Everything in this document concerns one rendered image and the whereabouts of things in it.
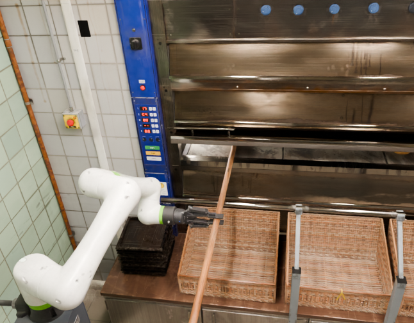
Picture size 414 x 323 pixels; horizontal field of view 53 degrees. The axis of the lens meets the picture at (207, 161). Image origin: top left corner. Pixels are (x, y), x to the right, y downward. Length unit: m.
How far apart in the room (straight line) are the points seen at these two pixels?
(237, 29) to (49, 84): 1.12
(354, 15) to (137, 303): 1.94
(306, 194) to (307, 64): 0.80
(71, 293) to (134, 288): 1.11
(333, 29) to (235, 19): 0.46
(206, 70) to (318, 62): 0.56
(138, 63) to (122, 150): 0.60
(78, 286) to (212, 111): 1.20
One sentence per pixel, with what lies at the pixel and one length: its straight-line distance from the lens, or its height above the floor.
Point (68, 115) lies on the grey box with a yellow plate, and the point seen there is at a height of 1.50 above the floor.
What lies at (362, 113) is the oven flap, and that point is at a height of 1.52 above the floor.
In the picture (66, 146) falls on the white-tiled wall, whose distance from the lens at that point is 2.74.
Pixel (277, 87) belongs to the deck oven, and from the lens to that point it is 2.20.
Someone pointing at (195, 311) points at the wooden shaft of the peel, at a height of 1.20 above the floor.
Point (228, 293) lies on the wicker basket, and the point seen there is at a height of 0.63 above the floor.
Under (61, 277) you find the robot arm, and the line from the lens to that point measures 1.55.
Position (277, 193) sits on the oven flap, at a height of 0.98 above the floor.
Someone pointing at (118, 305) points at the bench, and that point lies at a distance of 2.69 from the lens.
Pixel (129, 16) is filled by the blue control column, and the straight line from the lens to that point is 2.19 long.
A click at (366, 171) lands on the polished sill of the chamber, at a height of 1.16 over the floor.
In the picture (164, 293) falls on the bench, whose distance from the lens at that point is 2.55.
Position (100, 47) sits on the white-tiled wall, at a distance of 2.33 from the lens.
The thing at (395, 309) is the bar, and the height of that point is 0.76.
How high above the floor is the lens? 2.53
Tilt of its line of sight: 33 degrees down
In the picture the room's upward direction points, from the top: 4 degrees counter-clockwise
